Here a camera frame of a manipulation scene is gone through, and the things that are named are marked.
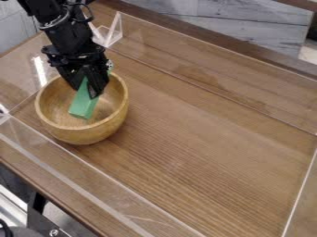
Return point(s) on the black table leg bracket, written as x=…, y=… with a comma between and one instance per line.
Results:
x=36, y=221

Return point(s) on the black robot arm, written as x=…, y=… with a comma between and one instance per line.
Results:
x=64, y=21

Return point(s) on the green rectangular block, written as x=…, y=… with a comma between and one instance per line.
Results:
x=83, y=104

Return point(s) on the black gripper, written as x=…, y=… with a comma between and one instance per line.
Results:
x=68, y=64

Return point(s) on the brown wooden bowl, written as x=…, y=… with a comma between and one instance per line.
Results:
x=76, y=130

